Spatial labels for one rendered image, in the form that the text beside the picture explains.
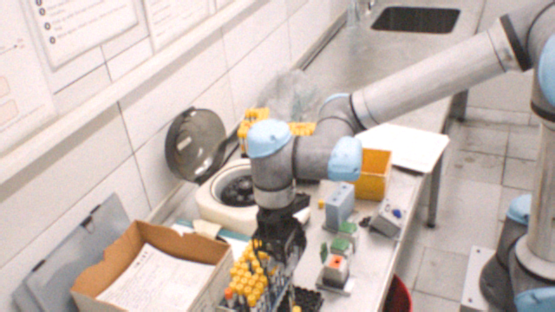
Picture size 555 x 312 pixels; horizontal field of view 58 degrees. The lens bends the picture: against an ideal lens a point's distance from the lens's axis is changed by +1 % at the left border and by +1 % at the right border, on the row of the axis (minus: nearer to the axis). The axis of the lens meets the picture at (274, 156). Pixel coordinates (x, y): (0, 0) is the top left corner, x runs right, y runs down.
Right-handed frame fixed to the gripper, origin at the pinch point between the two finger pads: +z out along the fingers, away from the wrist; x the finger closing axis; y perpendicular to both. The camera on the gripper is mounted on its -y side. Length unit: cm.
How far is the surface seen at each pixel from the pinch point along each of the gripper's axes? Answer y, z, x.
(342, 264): -13.6, 10.9, 7.1
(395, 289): -56, 65, 12
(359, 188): -46.2, 13.7, 1.9
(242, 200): -24.0, 7.4, -24.5
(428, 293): -94, 105, 20
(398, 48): -159, 18, -12
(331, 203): -30.9, 7.9, -1.2
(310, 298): -5.6, 15.9, 2.0
